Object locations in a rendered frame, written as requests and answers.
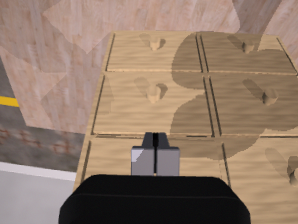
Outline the light wooden drawer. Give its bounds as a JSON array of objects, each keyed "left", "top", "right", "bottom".
[
  {"left": 107, "top": 32, "right": 201, "bottom": 73},
  {"left": 200, "top": 33, "right": 297, "bottom": 76},
  {"left": 93, "top": 74, "right": 212, "bottom": 137},
  {"left": 222, "top": 142, "right": 298, "bottom": 224},
  {"left": 85, "top": 138, "right": 222, "bottom": 179},
  {"left": 209, "top": 76, "right": 298, "bottom": 138}
]

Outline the small wooden chest of drawers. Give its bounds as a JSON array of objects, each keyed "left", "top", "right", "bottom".
[{"left": 73, "top": 31, "right": 298, "bottom": 191}]

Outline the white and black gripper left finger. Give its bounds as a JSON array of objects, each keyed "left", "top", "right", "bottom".
[{"left": 131, "top": 132, "right": 156, "bottom": 176}]

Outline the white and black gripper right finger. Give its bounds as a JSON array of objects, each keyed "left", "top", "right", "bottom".
[{"left": 155, "top": 132, "right": 180, "bottom": 176}]

